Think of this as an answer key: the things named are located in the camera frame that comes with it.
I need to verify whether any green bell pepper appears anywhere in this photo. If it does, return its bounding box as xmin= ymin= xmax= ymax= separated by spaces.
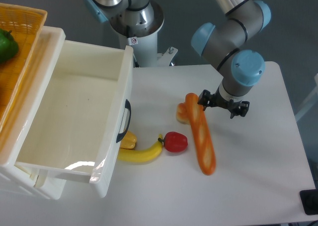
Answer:
xmin=0 ymin=29 xmax=19 ymax=64

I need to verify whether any yellow bell pepper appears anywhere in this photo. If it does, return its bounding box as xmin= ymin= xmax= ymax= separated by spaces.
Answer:
xmin=120 ymin=131 xmax=137 ymax=150

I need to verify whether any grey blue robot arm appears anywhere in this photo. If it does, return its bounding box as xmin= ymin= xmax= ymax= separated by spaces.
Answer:
xmin=83 ymin=0 xmax=271 ymax=117

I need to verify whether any white frame at right edge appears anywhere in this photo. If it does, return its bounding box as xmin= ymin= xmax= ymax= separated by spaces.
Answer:
xmin=295 ymin=74 xmax=318 ymax=122

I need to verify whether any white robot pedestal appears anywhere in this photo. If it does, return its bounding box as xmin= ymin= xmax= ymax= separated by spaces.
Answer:
xmin=110 ymin=0 xmax=178 ymax=67

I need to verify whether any long orange baguette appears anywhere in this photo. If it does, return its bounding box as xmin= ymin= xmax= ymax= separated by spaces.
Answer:
xmin=185 ymin=93 xmax=216 ymax=175

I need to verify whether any orange woven basket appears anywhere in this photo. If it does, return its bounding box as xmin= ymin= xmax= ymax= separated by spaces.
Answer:
xmin=0 ymin=3 xmax=47 ymax=129

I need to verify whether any dark blue drawer handle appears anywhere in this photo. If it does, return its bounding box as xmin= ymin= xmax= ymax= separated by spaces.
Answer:
xmin=116 ymin=99 xmax=132 ymax=143

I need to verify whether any white drawer cabinet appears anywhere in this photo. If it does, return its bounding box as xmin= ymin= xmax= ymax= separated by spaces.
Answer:
xmin=0 ymin=26 xmax=66 ymax=200

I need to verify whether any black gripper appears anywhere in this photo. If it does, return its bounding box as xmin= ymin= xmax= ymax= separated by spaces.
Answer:
xmin=197 ymin=86 xmax=250 ymax=119

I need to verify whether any black device at table edge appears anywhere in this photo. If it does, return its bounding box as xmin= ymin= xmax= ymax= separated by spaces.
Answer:
xmin=299 ymin=189 xmax=318 ymax=215

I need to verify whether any white plastic drawer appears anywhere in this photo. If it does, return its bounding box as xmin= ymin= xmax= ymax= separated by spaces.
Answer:
xmin=16 ymin=41 xmax=134 ymax=197

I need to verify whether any yellow banana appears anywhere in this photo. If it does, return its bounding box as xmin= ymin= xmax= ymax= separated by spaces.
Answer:
xmin=117 ymin=134 xmax=163 ymax=163

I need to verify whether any small round bread roll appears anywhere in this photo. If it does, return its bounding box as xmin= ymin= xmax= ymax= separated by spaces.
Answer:
xmin=176 ymin=103 xmax=190 ymax=125

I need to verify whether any red bell pepper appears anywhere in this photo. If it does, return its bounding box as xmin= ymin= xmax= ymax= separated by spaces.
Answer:
xmin=158 ymin=132 xmax=188 ymax=153

